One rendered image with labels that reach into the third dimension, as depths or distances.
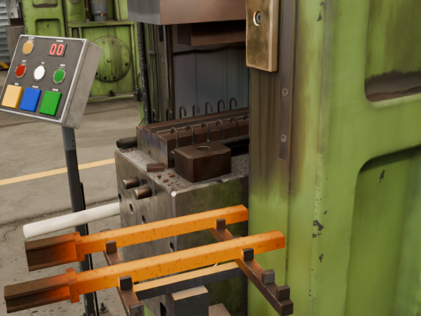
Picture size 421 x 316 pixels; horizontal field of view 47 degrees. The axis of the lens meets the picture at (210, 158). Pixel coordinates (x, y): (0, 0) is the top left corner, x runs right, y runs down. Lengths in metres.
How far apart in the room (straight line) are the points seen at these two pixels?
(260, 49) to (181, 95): 0.53
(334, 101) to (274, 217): 0.33
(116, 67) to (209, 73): 4.62
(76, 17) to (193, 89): 4.54
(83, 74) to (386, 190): 0.98
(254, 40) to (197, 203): 0.39
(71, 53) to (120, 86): 4.59
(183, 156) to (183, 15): 0.33
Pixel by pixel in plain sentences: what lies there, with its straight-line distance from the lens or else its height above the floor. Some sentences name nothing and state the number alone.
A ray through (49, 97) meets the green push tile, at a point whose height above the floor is 1.02.
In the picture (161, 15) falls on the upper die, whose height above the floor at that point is 1.29.
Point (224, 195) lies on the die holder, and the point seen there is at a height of 0.88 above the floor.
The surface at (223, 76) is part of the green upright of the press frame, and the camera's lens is 1.59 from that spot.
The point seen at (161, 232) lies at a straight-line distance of 0.92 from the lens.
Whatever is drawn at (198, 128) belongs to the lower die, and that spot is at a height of 0.99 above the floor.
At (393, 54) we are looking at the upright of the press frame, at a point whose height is 1.21.
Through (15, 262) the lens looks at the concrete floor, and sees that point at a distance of 2.81.
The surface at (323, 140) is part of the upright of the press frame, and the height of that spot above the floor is 1.07.
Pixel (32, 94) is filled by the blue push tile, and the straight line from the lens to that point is 1.73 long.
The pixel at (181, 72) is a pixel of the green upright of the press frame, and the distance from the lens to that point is 1.51.
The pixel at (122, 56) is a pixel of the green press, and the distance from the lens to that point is 6.15.
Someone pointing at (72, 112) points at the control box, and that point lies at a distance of 1.62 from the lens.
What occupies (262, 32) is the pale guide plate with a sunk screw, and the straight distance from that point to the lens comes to 1.04.
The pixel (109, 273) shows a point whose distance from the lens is 0.80.
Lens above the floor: 1.36
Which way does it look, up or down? 20 degrees down
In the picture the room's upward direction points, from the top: 1 degrees counter-clockwise
